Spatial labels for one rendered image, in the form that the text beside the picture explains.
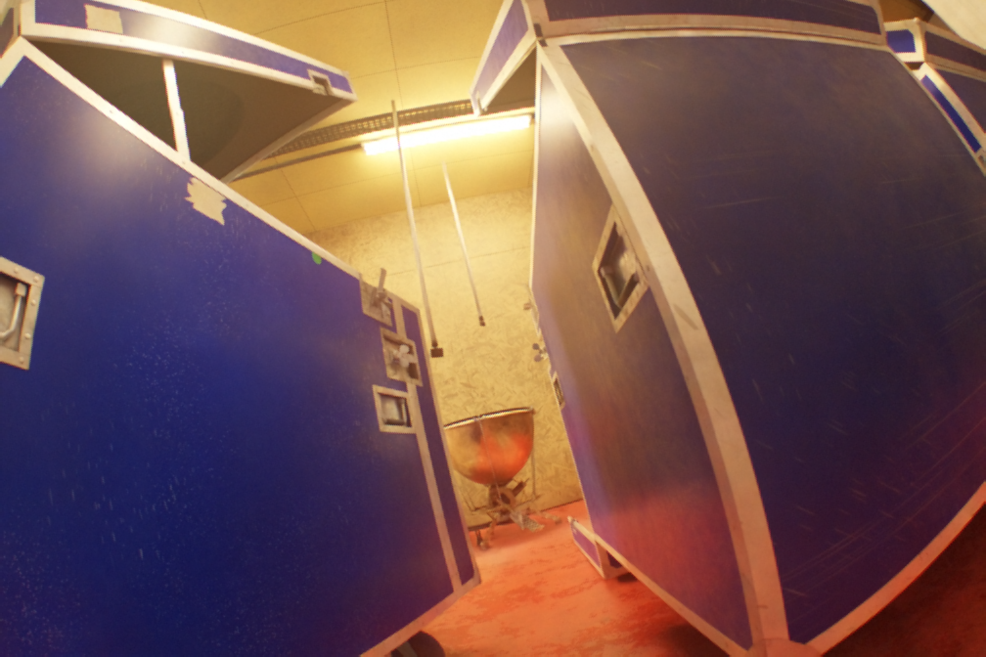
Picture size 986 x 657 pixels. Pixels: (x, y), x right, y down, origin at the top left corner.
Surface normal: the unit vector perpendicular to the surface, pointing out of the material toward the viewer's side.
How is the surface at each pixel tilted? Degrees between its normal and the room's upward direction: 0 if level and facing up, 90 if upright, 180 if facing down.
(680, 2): 132
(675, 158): 90
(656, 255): 90
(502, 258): 90
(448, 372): 90
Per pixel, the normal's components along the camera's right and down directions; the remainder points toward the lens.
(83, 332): 0.92, -0.34
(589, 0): 0.11, 0.29
